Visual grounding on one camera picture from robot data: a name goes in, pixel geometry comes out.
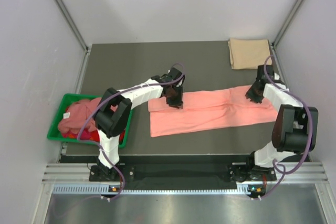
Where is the salmon pink t shirt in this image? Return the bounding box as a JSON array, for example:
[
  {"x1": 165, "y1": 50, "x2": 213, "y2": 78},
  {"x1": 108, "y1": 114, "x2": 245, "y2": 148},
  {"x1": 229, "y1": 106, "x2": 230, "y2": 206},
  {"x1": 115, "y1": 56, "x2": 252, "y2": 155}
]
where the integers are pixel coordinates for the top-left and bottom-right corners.
[{"x1": 148, "y1": 86, "x2": 278, "y2": 137}]

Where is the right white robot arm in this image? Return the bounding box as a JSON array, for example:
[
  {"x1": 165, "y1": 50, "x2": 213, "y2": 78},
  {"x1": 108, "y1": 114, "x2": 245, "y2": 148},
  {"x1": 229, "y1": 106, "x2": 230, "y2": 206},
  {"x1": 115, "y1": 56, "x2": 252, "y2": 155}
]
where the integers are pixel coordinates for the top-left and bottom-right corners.
[{"x1": 245, "y1": 65, "x2": 319, "y2": 180}]

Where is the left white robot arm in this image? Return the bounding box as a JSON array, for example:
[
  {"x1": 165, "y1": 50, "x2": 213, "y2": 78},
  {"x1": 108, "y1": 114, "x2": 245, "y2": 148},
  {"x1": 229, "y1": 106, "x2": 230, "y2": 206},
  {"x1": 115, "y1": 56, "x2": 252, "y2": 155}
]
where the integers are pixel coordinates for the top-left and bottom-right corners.
[{"x1": 93, "y1": 67, "x2": 185, "y2": 180}]

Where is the folded beige t shirt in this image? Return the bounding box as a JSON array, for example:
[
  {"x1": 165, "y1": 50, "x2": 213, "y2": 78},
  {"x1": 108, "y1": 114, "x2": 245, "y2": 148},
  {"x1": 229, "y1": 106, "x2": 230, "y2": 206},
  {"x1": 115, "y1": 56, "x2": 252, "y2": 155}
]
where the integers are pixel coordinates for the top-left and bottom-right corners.
[{"x1": 228, "y1": 38, "x2": 271, "y2": 70}]

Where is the red shirt in bin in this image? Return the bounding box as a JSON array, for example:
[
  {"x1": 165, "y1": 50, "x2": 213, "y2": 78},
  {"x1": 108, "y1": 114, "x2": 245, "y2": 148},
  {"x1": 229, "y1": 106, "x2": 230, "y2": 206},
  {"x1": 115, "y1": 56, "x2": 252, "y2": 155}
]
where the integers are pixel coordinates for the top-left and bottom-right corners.
[{"x1": 61, "y1": 129, "x2": 125, "y2": 144}]

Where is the dusty pink shirt in bin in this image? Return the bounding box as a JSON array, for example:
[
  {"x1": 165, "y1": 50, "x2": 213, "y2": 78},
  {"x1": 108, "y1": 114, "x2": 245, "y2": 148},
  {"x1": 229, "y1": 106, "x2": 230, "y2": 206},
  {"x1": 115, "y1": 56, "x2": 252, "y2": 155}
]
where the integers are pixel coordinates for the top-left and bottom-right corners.
[{"x1": 58, "y1": 97, "x2": 106, "y2": 135}]

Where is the green plastic bin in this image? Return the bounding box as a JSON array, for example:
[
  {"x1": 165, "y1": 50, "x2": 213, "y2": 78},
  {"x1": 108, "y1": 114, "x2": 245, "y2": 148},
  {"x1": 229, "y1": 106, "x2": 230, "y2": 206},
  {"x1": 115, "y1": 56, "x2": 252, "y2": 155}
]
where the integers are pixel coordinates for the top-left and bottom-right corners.
[{"x1": 47, "y1": 93, "x2": 133, "y2": 148}]

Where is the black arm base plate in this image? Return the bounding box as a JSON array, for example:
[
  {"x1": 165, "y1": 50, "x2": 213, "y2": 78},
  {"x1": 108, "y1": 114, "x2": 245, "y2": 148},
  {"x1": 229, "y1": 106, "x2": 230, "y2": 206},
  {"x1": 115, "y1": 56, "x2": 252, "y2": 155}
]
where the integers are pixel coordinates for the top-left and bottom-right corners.
[{"x1": 88, "y1": 162, "x2": 276, "y2": 190}]

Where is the aluminium frame rail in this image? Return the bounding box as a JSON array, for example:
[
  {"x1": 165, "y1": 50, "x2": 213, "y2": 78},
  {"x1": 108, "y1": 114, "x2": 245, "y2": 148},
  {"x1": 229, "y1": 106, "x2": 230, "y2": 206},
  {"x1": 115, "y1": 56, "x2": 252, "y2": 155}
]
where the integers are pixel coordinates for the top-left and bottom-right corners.
[{"x1": 43, "y1": 162, "x2": 329, "y2": 184}]

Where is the slotted grey cable duct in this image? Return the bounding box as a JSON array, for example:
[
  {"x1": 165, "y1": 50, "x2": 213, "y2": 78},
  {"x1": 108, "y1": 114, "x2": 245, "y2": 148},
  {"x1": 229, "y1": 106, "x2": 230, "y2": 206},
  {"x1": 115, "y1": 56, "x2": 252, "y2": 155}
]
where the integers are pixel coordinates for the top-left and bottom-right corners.
[{"x1": 52, "y1": 184, "x2": 250, "y2": 195}]

